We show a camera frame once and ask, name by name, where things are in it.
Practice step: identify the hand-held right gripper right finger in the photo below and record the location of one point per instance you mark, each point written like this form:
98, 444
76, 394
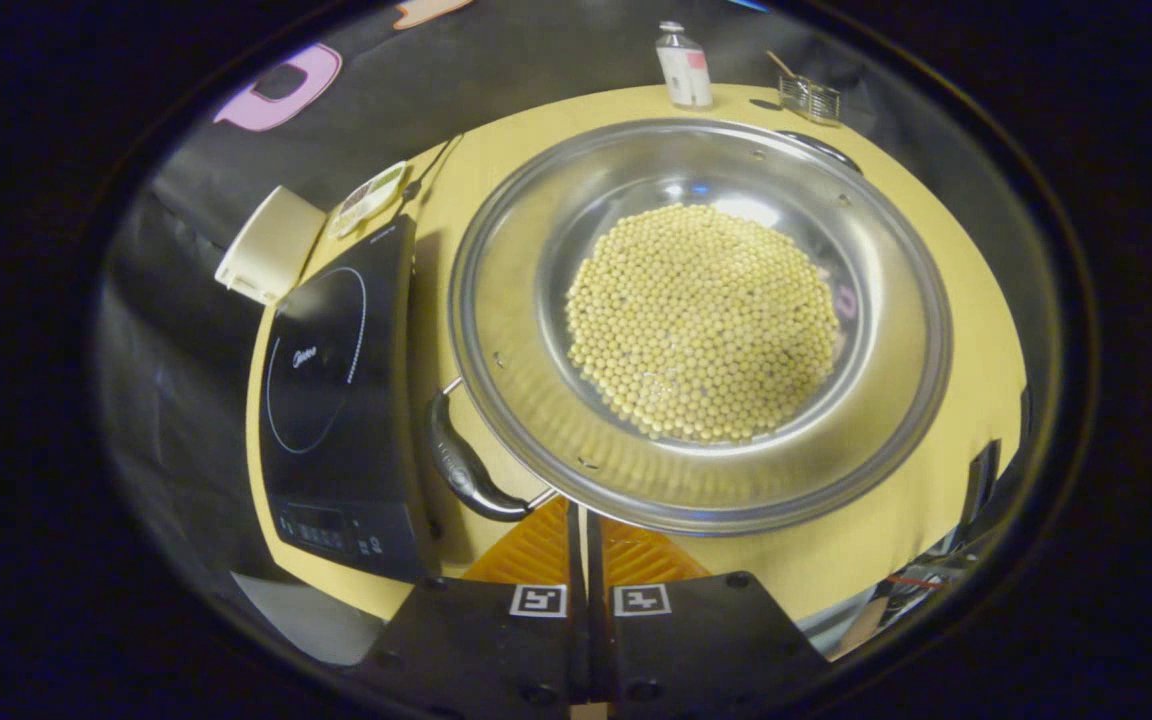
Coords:
706, 650

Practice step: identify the white divided grain dish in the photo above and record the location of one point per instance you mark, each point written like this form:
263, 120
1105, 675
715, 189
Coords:
368, 198

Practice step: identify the pile of yellow soybeans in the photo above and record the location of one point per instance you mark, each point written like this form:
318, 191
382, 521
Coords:
701, 325

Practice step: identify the black induction cooktop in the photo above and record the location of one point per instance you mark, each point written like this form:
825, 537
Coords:
376, 420

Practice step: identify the small bottle with pink label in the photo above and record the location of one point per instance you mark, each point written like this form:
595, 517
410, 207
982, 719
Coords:
684, 75

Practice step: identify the white toaster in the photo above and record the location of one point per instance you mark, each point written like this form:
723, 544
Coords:
271, 245

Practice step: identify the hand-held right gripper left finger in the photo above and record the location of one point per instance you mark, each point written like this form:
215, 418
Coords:
496, 650

